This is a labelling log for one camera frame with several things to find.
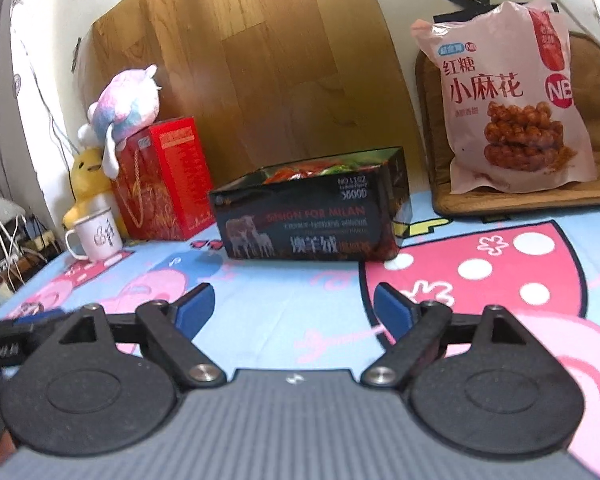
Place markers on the white enamel mug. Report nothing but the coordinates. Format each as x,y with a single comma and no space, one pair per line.
97,235

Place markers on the yellow plush toy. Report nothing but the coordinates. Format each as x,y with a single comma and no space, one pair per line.
87,180

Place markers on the pink and blue plush toy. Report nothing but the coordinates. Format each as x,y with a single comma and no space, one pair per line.
125,105

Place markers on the brown seat cushion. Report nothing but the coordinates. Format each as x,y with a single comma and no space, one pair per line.
595,110

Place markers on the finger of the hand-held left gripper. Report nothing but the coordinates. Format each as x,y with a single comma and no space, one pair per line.
35,317

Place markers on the large pink snack bag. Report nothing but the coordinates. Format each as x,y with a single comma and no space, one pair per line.
505,110

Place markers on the orange snack packet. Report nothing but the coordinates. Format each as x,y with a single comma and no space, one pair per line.
295,172

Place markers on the red gift bag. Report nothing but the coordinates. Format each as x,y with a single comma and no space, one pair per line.
165,185

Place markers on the grey pillow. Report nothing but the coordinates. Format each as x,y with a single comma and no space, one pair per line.
0,207

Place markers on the power strip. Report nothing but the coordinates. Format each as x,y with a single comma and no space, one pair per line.
45,242

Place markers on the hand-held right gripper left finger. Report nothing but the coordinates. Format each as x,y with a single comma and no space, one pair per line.
195,305

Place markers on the wooden board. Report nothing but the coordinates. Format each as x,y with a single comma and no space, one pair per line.
255,70

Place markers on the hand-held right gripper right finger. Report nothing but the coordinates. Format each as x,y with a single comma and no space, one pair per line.
392,305

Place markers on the cartoon printed blanket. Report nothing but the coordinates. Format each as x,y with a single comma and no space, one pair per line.
290,310

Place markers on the black cardboard box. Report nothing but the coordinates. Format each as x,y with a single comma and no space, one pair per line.
305,225

